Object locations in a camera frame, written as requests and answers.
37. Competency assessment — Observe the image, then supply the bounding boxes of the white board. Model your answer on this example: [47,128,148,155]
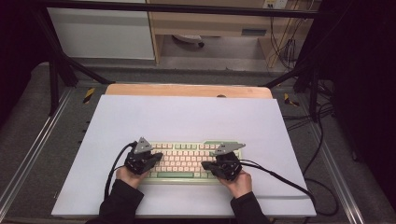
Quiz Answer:
[50,94,317,217]

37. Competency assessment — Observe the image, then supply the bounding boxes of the hanging cable bundle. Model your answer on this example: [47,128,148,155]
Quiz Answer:
[269,17,300,71]

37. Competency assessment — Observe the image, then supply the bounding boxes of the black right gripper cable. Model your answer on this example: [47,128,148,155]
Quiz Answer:
[238,159,340,217]

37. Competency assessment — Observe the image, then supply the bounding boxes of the person's right hand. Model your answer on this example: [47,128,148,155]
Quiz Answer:
[216,170,253,200]

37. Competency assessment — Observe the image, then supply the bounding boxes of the black floor cable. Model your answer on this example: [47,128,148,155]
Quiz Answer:
[281,102,335,178]

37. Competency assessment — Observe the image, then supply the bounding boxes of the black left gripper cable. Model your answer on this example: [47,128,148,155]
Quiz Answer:
[104,141,138,200]

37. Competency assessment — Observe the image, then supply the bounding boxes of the person's left hand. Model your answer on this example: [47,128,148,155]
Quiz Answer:
[115,166,150,189]

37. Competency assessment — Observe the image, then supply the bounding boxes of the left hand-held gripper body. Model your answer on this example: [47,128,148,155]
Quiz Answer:
[123,136,154,175]

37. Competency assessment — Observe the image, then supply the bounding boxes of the green and cream keyboard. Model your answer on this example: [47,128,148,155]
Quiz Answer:
[141,140,244,185]

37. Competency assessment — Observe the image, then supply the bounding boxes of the white power strip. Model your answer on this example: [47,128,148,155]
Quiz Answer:
[262,0,289,9]

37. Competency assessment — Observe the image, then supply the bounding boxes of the office chair base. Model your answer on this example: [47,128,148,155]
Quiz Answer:
[172,34,205,49]

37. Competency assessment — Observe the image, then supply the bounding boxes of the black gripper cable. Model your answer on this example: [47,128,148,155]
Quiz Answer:
[104,141,138,200]
[238,159,340,217]

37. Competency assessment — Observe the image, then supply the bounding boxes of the yellow and black tape strip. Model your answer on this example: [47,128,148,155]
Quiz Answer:
[283,92,300,107]
[82,87,96,105]

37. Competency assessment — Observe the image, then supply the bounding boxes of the wooden desk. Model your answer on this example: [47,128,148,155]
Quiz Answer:
[146,0,321,68]

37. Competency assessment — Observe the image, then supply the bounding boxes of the wooden table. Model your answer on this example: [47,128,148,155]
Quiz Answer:
[105,83,274,100]

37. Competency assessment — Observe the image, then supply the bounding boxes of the black metal frame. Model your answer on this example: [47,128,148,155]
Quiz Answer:
[31,0,325,122]

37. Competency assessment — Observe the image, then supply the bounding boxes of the aluminium rail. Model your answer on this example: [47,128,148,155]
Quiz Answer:
[0,88,74,213]
[306,124,365,224]

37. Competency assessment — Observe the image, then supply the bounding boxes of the dark curtain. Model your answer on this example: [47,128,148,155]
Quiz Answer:
[0,0,48,125]
[320,0,396,200]

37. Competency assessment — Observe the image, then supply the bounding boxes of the white cabinet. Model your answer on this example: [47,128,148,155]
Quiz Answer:
[47,7,156,61]

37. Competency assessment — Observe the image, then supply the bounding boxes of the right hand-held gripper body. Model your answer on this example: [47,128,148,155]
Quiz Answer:
[213,142,247,182]

